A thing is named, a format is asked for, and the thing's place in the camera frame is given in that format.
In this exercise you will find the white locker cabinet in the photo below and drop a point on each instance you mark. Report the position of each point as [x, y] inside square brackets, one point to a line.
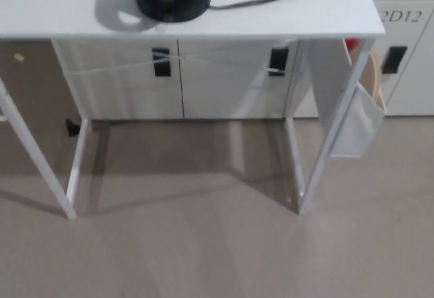
[230, 91]

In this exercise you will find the clear plastic tab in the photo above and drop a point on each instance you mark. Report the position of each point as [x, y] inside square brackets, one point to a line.
[162, 27]

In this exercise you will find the white fabric side pocket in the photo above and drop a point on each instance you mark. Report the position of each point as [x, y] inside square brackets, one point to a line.
[352, 131]

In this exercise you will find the small black floor object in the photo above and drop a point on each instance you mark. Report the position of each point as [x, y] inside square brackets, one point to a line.
[72, 129]

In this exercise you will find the red object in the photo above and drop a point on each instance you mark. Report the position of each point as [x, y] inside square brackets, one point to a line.
[352, 45]

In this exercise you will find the beige hoop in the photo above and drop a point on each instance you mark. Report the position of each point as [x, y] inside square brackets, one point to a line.
[374, 77]

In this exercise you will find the small yellow sticker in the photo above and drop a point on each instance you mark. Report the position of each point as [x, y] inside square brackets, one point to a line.
[19, 57]

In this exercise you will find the white metal-frame table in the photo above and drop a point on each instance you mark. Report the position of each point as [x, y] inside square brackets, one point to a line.
[68, 6]

